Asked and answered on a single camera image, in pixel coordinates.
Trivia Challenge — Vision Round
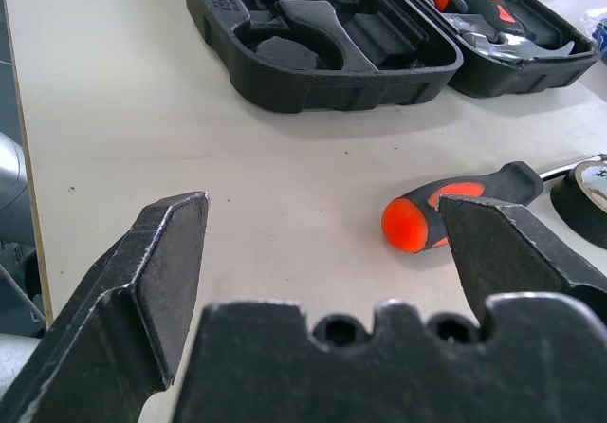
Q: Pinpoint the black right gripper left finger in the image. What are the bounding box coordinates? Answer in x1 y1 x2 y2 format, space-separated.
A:
0 191 211 423

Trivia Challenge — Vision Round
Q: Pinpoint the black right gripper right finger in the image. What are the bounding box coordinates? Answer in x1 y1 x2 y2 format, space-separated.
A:
436 193 607 324

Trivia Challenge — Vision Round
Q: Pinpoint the black orange handle screwdriver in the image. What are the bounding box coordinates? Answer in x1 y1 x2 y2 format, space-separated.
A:
381 154 607 254

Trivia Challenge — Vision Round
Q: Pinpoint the black tool case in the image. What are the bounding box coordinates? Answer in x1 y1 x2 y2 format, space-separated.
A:
169 0 602 115

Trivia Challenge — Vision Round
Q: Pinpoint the black electrical tape roll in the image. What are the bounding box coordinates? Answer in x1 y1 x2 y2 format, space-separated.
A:
549 159 607 248

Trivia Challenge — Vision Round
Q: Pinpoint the silver robot body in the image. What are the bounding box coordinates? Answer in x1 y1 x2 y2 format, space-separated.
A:
0 131 51 398

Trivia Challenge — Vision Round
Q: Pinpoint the blue plastic bag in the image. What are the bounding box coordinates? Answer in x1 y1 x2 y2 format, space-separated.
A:
583 5 607 66

